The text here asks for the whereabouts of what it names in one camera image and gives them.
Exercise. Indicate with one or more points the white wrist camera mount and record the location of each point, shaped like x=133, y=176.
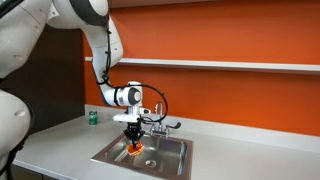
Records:
x=131, y=115

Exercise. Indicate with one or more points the chrome faucet with handles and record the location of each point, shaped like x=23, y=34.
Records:
x=156, y=127

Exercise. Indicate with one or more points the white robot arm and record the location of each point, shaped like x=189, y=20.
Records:
x=21, y=24

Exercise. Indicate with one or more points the green soda can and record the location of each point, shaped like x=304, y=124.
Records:
x=93, y=117

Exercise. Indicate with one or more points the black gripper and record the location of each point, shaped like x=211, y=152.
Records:
x=134, y=133

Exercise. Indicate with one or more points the white wall shelf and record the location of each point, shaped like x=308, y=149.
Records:
x=227, y=66

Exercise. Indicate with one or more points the stainless steel sink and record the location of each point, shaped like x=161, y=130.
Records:
x=163, y=157

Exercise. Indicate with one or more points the dark brown cabinet panel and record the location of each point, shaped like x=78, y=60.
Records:
x=52, y=80

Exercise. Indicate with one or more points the orange snack packet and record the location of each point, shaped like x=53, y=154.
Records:
x=135, y=150

